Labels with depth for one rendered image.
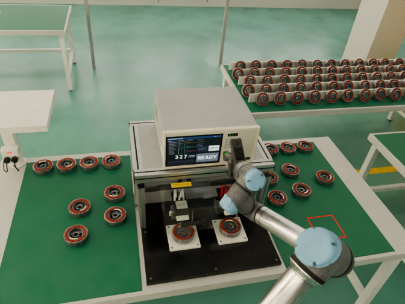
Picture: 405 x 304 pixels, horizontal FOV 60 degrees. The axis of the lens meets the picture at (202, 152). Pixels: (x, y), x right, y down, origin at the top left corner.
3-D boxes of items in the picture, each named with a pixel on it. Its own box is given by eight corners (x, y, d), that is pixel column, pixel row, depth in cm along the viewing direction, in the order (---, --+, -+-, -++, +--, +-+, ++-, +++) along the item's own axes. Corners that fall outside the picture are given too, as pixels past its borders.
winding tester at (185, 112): (252, 162, 170) (260, 127, 157) (163, 169, 160) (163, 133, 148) (231, 117, 199) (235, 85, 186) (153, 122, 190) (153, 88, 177)
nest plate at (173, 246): (200, 247, 170) (200, 245, 169) (170, 251, 167) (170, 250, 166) (194, 223, 181) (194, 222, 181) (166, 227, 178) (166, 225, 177)
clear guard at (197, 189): (220, 228, 150) (222, 219, 147) (164, 234, 145) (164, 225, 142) (204, 177, 175) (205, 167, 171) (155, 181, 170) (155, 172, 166)
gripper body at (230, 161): (225, 174, 152) (233, 183, 140) (225, 154, 150) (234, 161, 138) (241, 172, 153) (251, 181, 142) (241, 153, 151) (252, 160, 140)
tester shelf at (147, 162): (273, 171, 173) (275, 163, 170) (134, 183, 158) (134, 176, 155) (246, 121, 206) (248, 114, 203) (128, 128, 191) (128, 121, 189)
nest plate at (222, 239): (248, 240, 175) (248, 239, 174) (219, 245, 172) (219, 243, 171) (238, 218, 187) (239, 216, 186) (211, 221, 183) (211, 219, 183)
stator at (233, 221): (243, 237, 175) (244, 232, 173) (222, 239, 173) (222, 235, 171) (237, 219, 184) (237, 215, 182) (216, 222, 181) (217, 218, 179)
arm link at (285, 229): (371, 260, 109) (260, 198, 146) (360, 250, 102) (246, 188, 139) (352, 292, 108) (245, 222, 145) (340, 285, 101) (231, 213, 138)
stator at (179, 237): (197, 241, 171) (197, 237, 169) (175, 247, 167) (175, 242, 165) (190, 224, 179) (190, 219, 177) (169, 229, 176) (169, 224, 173)
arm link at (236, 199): (241, 222, 133) (260, 199, 133) (225, 212, 126) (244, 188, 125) (230, 210, 139) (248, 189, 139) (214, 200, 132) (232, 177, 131)
